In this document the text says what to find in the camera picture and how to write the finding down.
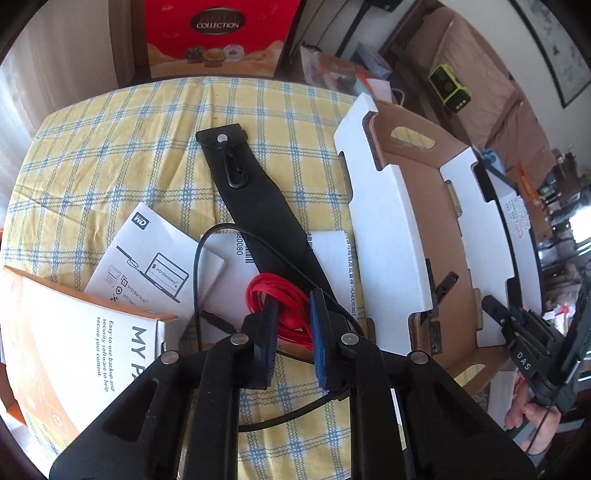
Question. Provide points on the red gift box with cakes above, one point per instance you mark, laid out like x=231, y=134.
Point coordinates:
x=217, y=41

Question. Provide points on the person's right hand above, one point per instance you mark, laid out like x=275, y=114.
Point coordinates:
x=538, y=422

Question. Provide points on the white cardboard box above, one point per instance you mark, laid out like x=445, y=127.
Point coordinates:
x=392, y=221

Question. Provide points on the yellow plaid tablecloth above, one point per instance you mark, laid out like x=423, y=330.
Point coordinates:
x=115, y=138

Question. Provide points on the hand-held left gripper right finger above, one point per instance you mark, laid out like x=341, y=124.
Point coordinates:
x=323, y=344

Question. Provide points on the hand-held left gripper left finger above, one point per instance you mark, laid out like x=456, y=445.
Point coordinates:
x=265, y=344

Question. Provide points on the framed wall picture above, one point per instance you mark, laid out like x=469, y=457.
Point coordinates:
x=554, y=50

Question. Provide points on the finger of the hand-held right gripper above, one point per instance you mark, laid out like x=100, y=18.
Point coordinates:
x=499, y=316
x=535, y=324

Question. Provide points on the brown sofa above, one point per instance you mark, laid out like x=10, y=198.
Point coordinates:
x=489, y=69

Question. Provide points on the white curtain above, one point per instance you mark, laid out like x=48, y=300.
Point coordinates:
x=55, y=60

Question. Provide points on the black storage box white inside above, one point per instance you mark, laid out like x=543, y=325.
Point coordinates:
x=517, y=217

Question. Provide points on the clear plastic bag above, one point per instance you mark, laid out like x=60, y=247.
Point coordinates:
x=323, y=64

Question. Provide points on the white leaflet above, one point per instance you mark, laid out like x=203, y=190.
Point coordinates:
x=138, y=249

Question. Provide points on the green black device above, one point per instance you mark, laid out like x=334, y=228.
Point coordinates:
x=448, y=87

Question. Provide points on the orange white hard drive box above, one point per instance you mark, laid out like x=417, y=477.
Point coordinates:
x=69, y=350

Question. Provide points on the white barcode paper sheet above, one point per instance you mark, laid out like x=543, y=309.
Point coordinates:
x=334, y=258

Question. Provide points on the white paper bag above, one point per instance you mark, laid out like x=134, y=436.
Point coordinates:
x=383, y=90

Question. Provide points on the grey blue box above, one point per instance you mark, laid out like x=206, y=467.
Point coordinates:
x=371, y=57

